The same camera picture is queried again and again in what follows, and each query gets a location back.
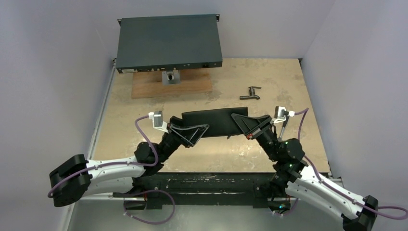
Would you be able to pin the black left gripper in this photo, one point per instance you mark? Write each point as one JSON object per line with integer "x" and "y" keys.
{"x": 187, "y": 135}

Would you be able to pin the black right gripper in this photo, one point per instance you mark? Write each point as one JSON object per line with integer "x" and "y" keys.
{"x": 259, "y": 128}

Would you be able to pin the black zippered tool case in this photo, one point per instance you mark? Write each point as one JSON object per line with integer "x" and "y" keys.
{"x": 220, "y": 121}

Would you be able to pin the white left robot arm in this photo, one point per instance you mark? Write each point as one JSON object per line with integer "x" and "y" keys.
{"x": 79, "y": 177}

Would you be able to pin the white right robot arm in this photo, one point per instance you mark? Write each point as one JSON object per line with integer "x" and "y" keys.
{"x": 300, "y": 179}

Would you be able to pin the dark metal pipe fitting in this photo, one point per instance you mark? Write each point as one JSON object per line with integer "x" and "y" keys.
{"x": 251, "y": 94}

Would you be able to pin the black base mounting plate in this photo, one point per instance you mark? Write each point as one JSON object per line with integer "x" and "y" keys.
{"x": 236, "y": 189}

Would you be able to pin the wooden board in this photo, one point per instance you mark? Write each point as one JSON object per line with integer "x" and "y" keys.
{"x": 149, "y": 84}

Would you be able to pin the dark green rack device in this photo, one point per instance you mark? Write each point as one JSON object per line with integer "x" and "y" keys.
{"x": 166, "y": 43}

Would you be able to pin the grey metal bracket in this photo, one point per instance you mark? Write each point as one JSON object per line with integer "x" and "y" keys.
{"x": 171, "y": 77}

